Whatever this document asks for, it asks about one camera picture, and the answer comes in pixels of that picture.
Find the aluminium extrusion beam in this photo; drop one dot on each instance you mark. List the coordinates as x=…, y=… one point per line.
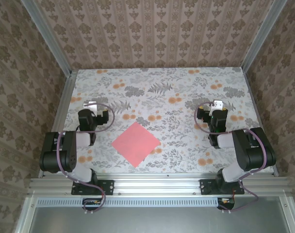
x=157, y=185

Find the aluminium frame post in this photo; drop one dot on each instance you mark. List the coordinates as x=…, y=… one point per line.
x=50, y=38
x=262, y=36

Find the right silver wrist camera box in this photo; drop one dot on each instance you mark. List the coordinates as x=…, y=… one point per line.
x=217, y=104

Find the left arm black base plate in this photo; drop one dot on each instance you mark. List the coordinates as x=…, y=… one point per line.
x=108, y=187

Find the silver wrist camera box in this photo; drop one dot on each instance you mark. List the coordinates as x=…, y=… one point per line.
x=90, y=105
x=217, y=104

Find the aluminium table side rail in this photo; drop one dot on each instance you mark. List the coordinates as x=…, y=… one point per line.
x=253, y=97
x=66, y=97

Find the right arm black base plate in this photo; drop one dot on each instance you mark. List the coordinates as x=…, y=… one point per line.
x=204, y=188

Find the grey sheet metal panel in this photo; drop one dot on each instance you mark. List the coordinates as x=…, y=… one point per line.
x=162, y=221

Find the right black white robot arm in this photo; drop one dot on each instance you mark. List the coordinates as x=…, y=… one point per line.
x=254, y=155

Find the pink square paper sheet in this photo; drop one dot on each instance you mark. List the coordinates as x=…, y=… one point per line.
x=136, y=144

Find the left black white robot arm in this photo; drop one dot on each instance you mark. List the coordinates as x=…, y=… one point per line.
x=70, y=150

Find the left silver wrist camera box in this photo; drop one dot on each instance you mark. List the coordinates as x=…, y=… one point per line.
x=90, y=105

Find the floral patterned table mat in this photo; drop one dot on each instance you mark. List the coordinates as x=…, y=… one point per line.
x=137, y=80

